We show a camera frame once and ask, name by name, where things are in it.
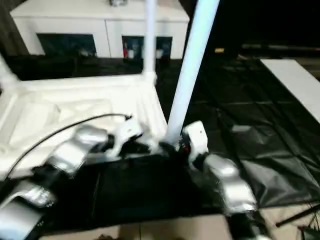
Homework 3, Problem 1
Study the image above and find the white plastic table top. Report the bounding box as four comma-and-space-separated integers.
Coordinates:
0, 72, 176, 181

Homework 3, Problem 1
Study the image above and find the black work mat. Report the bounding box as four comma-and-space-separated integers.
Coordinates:
0, 53, 320, 231

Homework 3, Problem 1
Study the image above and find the flat white board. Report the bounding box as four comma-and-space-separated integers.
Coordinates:
259, 58, 320, 124

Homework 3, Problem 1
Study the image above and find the black folding stand leg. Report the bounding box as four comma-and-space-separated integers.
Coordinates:
275, 206, 320, 229

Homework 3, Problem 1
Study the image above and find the white cabinet with openings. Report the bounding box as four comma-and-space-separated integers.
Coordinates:
9, 0, 190, 60

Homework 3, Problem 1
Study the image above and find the black router with antennas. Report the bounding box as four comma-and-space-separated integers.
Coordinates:
301, 223, 320, 240

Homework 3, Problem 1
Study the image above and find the grey curtain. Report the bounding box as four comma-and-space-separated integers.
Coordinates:
0, 0, 29, 55

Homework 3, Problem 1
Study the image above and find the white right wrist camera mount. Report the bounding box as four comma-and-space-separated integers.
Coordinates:
183, 120, 210, 164

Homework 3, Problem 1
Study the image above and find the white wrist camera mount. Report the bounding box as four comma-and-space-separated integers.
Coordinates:
183, 120, 210, 164
109, 119, 145, 158

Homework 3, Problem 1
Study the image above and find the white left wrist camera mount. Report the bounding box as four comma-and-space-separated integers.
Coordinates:
109, 119, 145, 158

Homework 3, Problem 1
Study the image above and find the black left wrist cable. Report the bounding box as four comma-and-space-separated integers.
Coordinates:
0, 113, 134, 181

